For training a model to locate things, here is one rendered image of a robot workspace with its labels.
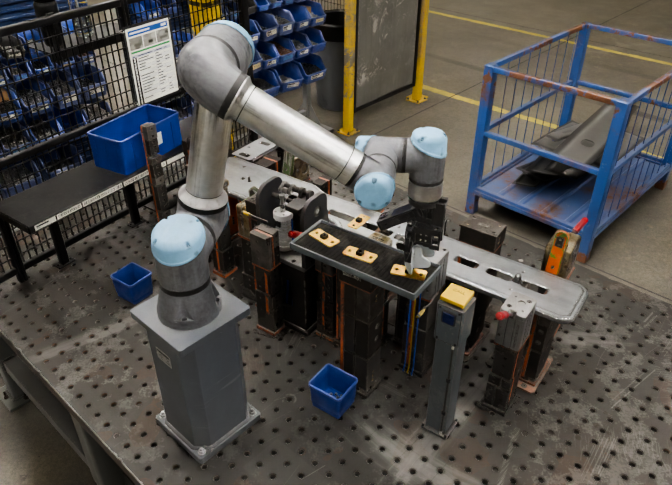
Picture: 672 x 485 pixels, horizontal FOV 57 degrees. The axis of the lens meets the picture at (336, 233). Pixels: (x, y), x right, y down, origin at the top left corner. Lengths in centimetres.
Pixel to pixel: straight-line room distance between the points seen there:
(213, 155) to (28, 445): 178
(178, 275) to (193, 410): 38
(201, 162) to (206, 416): 64
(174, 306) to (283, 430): 51
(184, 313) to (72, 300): 91
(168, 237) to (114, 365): 73
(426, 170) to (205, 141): 48
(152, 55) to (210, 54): 136
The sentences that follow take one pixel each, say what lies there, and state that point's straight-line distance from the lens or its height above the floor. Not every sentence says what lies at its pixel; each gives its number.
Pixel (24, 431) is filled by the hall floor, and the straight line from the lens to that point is 295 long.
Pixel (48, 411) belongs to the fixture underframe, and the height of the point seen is 23.
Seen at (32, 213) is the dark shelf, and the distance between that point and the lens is 221.
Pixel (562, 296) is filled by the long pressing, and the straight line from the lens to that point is 181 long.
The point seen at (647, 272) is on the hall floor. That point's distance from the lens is 383.
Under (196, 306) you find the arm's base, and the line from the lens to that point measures 146.
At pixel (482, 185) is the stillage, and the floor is 17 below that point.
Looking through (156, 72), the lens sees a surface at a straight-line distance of 259.
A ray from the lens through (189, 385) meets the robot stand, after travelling 157.
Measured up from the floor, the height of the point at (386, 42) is 60.
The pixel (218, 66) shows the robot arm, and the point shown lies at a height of 170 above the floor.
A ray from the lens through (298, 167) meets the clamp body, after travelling 232.
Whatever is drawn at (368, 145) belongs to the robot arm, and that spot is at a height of 151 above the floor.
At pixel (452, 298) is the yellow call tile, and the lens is 147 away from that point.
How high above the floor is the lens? 208
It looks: 34 degrees down
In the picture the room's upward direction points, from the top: straight up
